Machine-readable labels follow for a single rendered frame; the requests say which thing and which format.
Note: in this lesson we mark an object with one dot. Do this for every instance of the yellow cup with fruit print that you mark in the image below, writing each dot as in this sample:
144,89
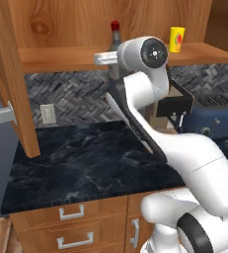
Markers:
177,39

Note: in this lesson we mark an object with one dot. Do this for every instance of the clear liquor bottle red cap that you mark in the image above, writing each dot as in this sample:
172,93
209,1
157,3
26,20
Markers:
115,37

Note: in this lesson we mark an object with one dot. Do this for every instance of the blue toaster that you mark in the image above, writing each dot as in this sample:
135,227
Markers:
214,115

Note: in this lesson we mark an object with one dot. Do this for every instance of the open wooden cabinet door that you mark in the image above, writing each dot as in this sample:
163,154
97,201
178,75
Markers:
10,66
224,23

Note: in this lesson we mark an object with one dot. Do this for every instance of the white wall outlet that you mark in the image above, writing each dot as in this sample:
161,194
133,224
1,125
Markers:
48,114

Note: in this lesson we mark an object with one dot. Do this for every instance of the black and tan coffee machine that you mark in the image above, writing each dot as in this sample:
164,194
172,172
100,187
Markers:
178,102

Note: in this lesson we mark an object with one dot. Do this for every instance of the wooden base cabinet door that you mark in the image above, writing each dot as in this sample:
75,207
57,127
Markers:
145,235

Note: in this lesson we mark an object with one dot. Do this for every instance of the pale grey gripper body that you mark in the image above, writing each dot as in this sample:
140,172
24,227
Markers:
105,58

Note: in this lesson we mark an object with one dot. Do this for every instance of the wooden wall cabinet with shelf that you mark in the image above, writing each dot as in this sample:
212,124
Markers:
69,26

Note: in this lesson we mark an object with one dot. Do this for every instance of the wooden drawer front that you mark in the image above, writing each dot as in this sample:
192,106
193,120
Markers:
99,209
109,235

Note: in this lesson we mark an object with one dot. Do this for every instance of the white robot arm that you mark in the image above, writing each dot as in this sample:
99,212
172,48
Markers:
197,164

